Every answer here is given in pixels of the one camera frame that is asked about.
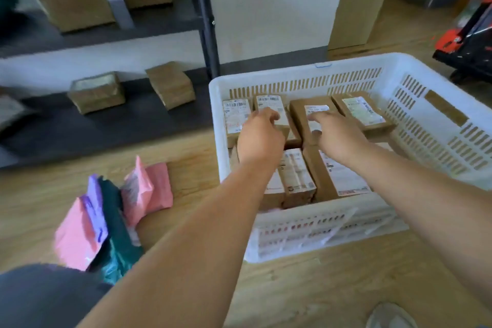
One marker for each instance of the person's right hand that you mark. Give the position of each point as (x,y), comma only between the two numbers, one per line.
(342,139)

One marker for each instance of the person's left hand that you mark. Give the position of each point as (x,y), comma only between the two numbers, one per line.
(261,143)

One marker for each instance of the glossy tape-covered cardboard box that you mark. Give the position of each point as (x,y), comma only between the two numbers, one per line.
(378,129)

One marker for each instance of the long white label cardboard box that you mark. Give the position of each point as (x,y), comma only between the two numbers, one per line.
(269,101)

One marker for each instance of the small handwritten cardboard box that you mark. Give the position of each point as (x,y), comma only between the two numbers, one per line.
(298,174)

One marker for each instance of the barcode label cardboard box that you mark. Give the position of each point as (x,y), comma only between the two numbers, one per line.
(275,193)

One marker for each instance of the plain brown box shelf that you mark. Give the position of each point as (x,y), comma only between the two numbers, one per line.
(171,87)

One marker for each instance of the white plastic crate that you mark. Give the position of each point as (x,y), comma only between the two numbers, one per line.
(253,254)

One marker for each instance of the pink mailer with handwriting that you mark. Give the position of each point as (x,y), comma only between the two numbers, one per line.
(73,239)
(134,193)

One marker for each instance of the taped box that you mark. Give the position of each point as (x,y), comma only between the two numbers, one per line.
(96,95)

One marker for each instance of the person's left forearm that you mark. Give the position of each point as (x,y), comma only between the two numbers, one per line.
(184,254)

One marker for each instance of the person's right forearm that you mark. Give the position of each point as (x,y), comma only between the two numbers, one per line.
(430,208)

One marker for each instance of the person's right white shoe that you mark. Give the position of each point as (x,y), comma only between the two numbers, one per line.
(390,318)

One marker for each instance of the person's left leg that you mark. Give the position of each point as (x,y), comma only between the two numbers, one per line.
(46,301)

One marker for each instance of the red and black object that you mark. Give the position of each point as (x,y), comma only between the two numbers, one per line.
(469,51)

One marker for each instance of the black metal shelf rack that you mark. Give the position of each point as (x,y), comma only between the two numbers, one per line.
(96,128)

